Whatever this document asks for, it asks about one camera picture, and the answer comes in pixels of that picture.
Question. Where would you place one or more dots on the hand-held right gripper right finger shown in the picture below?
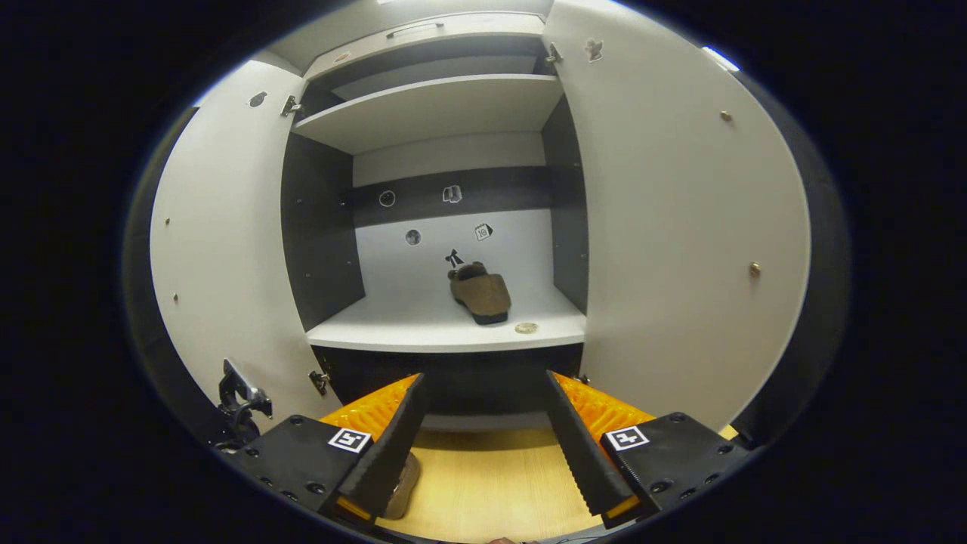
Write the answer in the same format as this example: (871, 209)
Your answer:
(582, 446)

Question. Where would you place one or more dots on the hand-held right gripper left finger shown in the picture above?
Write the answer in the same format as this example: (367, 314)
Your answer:
(393, 446)

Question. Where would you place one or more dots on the brown fuzzy shoe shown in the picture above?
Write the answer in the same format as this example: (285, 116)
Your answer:
(406, 483)
(483, 295)

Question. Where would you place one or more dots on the grey shoe cabinet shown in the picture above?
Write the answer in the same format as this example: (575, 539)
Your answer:
(446, 310)

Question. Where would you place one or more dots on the grey cabinet door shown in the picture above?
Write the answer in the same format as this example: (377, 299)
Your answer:
(680, 227)
(227, 242)

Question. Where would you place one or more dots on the black backdrop cloth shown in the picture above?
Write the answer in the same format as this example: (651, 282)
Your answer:
(816, 227)

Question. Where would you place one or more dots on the ceiling light panel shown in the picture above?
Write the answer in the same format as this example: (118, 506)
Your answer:
(720, 59)

